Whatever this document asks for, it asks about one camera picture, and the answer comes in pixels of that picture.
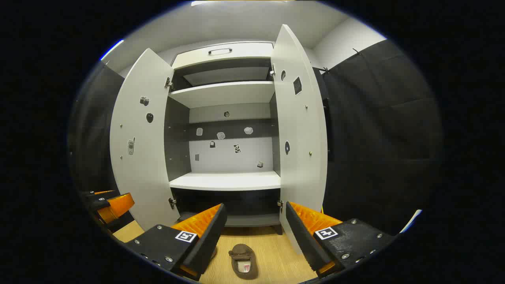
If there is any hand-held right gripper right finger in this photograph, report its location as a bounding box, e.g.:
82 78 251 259
285 201 396 278

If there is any brown fuzzy shoe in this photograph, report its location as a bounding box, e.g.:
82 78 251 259
228 243 259 280

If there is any black backdrop cloth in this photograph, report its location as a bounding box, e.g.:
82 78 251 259
67 39 443 237

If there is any white cabinet door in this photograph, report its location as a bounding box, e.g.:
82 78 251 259
110 48 181 231
270 24 329 255

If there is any white cabinet drawer front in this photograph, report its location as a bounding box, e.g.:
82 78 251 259
172 41 275 69

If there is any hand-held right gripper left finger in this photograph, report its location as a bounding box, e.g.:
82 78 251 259
123 203 228 281

